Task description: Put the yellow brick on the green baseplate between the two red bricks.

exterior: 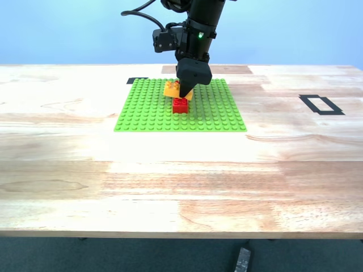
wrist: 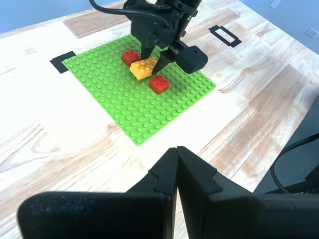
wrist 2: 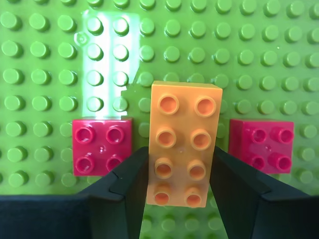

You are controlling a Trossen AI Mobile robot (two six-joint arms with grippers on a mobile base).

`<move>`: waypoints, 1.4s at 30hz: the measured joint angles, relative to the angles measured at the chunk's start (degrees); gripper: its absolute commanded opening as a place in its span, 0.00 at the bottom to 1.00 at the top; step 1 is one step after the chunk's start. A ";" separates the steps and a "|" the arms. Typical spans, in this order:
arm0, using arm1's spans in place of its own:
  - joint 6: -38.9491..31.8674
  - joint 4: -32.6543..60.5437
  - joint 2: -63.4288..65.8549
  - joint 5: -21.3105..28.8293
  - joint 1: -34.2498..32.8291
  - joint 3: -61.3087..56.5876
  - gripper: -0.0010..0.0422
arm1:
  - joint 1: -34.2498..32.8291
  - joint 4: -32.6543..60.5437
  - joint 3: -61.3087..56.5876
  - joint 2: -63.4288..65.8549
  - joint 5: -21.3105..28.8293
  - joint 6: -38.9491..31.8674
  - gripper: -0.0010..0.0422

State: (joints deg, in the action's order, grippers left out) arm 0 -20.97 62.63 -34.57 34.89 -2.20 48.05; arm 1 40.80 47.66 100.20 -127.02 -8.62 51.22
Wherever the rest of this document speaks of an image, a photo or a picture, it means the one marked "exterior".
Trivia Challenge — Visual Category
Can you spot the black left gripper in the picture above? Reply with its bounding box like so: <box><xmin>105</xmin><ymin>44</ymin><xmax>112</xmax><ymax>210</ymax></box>
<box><xmin>174</xmin><ymin>19</ymin><xmax>218</xmax><ymax>99</ymax></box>

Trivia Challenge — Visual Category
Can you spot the yellow two-by-four brick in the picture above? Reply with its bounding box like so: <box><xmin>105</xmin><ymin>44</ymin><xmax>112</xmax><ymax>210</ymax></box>
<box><xmin>163</xmin><ymin>80</ymin><xmax>195</xmax><ymax>101</ymax></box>

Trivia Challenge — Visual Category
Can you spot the green studded baseplate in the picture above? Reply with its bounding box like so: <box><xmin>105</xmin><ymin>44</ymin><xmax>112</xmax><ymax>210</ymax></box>
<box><xmin>113</xmin><ymin>78</ymin><xmax>248</xmax><ymax>133</ymax></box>

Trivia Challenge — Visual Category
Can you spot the black tape rectangle outline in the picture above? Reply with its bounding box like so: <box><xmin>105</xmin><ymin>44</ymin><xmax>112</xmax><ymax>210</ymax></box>
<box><xmin>298</xmin><ymin>94</ymin><xmax>346</xmax><ymax>116</ymax></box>

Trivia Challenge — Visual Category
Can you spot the grey scuffed table leg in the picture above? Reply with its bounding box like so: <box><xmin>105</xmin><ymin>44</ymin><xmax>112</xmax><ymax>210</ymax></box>
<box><xmin>234</xmin><ymin>246</ymin><xmax>253</xmax><ymax>272</ymax></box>

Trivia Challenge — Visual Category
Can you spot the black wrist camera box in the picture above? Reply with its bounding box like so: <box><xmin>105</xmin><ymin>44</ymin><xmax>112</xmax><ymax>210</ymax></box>
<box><xmin>152</xmin><ymin>23</ymin><xmax>185</xmax><ymax>54</ymax></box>

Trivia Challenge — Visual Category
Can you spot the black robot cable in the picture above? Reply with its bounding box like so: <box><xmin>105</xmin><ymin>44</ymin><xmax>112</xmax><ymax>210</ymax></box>
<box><xmin>121</xmin><ymin>0</ymin><xmax>168</xmax><ymax>31</ymax></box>

